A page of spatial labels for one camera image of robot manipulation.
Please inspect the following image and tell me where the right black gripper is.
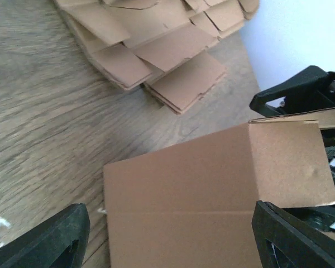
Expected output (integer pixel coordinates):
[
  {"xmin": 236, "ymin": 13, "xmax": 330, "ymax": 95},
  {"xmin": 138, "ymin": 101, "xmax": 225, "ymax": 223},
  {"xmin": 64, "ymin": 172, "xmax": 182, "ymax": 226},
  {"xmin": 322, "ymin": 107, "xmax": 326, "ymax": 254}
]
[{"xmin": 249, "ymin": 65, "xmax": 335, "ymax": 168}]

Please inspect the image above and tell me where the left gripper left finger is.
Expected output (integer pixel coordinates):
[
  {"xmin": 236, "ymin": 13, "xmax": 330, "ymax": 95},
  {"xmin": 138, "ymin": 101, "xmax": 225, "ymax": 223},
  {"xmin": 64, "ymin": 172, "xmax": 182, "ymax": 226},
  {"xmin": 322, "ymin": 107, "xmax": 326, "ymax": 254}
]
[{"xmin": 0, "ymin": 203, "xmax": 90, "ymax": 267}]

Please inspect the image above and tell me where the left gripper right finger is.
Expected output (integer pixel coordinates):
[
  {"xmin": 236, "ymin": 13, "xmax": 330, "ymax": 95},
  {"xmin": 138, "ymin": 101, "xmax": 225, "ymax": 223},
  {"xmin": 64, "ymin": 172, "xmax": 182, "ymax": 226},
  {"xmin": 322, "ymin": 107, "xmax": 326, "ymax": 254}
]
[{"xmin": 252, "ymin": 200, "xmax": 335, "ymax": 267}]

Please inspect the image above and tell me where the cardboard box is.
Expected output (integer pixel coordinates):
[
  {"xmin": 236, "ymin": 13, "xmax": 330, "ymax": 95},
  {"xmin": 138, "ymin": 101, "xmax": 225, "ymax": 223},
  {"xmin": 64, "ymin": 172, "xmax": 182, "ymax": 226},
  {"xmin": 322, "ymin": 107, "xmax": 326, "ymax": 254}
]
[{"xmin": 104, "ymin": 108, "xmax": 335, "ymax": 267}]

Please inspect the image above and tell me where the stack of flat cardboard blanks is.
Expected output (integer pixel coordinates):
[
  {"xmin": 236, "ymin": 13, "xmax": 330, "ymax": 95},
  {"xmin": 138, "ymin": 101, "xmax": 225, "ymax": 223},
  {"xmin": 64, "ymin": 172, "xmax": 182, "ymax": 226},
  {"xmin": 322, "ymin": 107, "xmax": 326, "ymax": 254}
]
[{"xmin": 55, "ymin": 0, "xmax": 260, "ymax": 114}]

